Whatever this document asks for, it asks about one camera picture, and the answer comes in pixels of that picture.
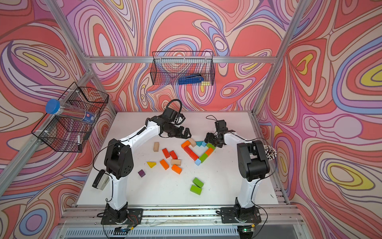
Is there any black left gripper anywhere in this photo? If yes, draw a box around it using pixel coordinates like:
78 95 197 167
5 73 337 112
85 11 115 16
167 123 193 138

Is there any green block top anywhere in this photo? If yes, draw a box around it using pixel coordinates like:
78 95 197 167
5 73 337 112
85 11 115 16
207 143 216 150

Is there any orange block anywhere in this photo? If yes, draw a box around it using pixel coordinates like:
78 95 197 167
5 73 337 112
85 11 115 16
160 159 170 170
172 164 182 174
181 140 191 148
205 147 214 156

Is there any red block small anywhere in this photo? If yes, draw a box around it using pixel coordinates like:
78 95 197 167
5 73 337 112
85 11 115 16
184 146 193 155

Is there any green block row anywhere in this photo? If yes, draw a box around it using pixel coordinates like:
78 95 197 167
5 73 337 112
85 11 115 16
190 185 202 195
199 153 209 163
193 177 204 188

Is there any red block front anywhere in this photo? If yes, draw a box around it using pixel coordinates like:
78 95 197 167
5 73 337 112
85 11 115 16
189 151 199 161

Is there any light blue cube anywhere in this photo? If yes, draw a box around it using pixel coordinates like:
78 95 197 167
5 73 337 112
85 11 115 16
195 159 202 166

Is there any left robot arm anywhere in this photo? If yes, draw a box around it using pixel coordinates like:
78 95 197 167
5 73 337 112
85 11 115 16
92 99 192 226

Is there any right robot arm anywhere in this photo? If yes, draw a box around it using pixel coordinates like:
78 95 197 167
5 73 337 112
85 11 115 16
205 130 270 224

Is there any red block right pair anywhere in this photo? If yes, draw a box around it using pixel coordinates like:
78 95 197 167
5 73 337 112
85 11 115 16
169 150 178 160

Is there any red block pair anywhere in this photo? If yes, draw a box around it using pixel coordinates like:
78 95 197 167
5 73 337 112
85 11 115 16
169 150 178 160
162 148 170 158

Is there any red block left pair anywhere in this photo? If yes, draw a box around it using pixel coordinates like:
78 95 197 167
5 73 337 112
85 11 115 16
162 148 170 158

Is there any yellow triangle block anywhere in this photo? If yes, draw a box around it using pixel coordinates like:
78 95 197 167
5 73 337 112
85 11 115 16
147 161 157 168

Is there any purple cube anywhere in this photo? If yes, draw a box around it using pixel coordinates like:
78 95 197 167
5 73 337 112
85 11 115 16
138 170 146 178

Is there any cup of pencils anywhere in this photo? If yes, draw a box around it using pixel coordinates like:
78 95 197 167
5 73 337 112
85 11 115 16
264 145 277 161

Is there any blue tool in basket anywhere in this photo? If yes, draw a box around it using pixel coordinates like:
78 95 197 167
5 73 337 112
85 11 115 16
178 74 205 85

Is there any grey stapler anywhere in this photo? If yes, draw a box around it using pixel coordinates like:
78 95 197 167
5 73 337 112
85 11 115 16
92 169 110 191

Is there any marker in left basket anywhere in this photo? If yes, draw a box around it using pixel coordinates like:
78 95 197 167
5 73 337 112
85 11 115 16
77 135 82 152

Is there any clear bottle blue cap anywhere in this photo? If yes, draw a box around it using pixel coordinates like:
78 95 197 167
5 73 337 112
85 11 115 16
45 99 96 124

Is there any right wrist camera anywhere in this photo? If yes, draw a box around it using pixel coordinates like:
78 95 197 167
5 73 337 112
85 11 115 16
215 119 235 134

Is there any rear wire basket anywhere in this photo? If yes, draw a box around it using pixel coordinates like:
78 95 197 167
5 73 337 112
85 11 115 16
150 50 215 86

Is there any wire basket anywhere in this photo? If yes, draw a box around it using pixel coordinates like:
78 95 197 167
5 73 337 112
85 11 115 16
31 83 109 152
150 50 215 86

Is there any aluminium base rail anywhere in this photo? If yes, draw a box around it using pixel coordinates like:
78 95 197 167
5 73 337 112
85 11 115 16
53 205 311 239

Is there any left wire basket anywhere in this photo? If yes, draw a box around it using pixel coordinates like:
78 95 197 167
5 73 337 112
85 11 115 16
31 83 109 152

